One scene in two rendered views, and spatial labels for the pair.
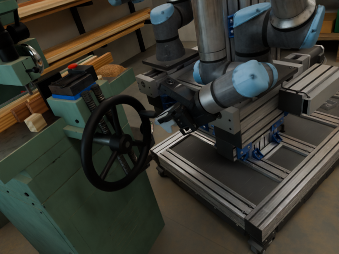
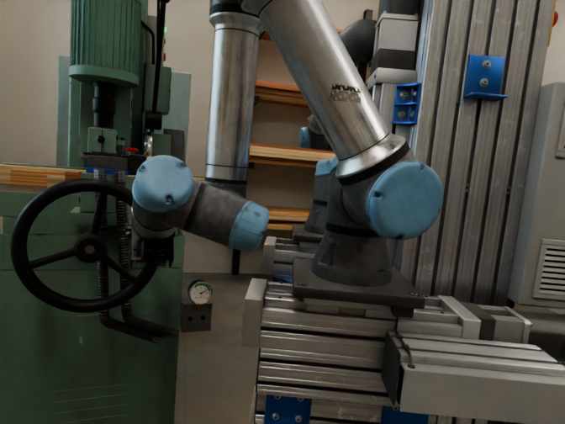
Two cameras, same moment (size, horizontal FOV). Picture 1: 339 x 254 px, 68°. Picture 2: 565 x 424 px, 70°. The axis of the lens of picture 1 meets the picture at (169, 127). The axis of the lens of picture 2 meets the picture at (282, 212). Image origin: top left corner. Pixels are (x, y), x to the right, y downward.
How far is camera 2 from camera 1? 0.67 m
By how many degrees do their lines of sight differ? 39
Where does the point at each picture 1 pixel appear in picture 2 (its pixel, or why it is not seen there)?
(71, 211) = (20, 313)
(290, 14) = (340, 151)
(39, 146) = not seen: hidden behind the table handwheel
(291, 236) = not seen: outside the picture
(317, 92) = (440, 371)
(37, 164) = not seen: hidden behind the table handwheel
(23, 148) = (15, 195)
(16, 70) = (91, 135)
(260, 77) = (153, 176)
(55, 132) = (64, 205)
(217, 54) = (213, 168)
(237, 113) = (256, 306)
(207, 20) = (211, 116)
